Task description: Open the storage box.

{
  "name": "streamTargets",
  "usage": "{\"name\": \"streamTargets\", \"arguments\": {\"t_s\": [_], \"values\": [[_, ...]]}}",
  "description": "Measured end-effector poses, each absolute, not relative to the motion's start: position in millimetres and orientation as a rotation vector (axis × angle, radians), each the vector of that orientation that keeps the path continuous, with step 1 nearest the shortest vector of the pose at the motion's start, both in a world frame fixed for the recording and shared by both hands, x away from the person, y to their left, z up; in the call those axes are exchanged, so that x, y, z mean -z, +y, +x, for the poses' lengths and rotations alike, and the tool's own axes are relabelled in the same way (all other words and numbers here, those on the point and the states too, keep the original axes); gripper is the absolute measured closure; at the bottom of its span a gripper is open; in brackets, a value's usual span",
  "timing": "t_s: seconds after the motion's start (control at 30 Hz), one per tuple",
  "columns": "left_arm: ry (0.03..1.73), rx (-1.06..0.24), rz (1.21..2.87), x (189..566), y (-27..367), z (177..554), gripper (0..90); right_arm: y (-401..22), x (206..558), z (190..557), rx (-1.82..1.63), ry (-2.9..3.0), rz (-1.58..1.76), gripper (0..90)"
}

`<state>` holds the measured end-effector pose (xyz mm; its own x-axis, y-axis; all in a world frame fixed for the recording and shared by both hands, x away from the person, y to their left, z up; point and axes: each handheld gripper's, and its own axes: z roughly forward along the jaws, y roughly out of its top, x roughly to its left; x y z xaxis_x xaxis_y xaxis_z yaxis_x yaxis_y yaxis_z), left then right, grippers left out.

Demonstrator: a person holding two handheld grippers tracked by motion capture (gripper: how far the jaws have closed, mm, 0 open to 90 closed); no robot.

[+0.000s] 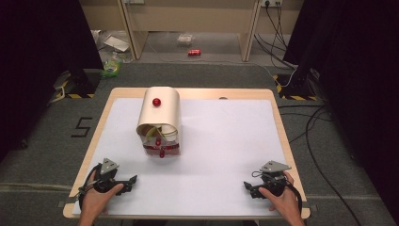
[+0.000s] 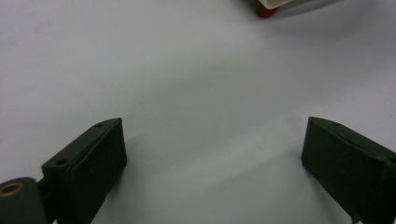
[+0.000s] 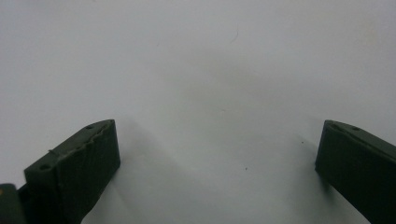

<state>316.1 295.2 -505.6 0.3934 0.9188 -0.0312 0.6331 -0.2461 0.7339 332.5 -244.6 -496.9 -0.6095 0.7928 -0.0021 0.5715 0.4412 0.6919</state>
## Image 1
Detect long black floor cable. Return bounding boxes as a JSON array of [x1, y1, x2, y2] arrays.
[[278, 104, 363, 226]]

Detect person's left hand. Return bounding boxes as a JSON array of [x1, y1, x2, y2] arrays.
[[79, 170, 125, 219]]

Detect black plugged power cables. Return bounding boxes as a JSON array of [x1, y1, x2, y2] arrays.
[[253, 2, 298, 71]]

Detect crumpled clear plastic bag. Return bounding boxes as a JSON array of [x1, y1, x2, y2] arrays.
[[91, 29, 134, 63]]

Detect light wooden desk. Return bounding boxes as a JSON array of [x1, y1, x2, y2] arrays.
[[78, 0, 305, 63]]

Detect black curtain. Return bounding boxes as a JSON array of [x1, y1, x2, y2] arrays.
[[282, 0, 399, 218], [0, 0, 105, 161]]

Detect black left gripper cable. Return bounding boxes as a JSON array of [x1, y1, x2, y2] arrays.
[[77, 163, 104, 212]]

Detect hazard striped stand base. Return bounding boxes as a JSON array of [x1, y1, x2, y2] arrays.
[[272, 73, 320, 102], [50, 69, 102, 105]]

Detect person's right hand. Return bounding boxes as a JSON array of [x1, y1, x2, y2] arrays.
[[258, 170, 304, 220]]

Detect clear plastic package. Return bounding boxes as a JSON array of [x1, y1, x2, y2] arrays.
[[176, 33, 196, 47]]

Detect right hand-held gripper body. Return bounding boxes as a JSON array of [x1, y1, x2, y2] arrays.
[[257, 160, 292, 198]]

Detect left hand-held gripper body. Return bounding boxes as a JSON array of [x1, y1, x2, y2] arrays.
[[92, 157, 126, 195]]

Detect white floor cable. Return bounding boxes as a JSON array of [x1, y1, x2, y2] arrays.
[[147, 40, 298, 89]]

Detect white table mat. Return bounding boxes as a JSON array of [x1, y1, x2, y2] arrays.
[[72, 97, 288, 218]]

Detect green snack packet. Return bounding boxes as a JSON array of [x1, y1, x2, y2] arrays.
[[100, 58, 123, 78]]

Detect cream bread box red knob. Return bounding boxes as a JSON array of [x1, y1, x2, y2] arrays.
[[136, 86, 183, 159]]

